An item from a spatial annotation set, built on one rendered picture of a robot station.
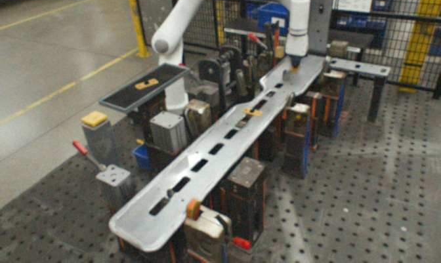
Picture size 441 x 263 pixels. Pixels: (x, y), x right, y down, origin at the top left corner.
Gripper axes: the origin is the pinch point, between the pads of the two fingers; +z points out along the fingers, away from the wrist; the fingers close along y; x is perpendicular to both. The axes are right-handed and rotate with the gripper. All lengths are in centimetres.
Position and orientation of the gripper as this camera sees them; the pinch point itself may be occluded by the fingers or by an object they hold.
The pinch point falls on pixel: (295, 62)
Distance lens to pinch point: 178.3
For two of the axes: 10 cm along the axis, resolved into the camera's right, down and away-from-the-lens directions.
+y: 8.5, 2.5, -4.7
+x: 5.3, -4.8, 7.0
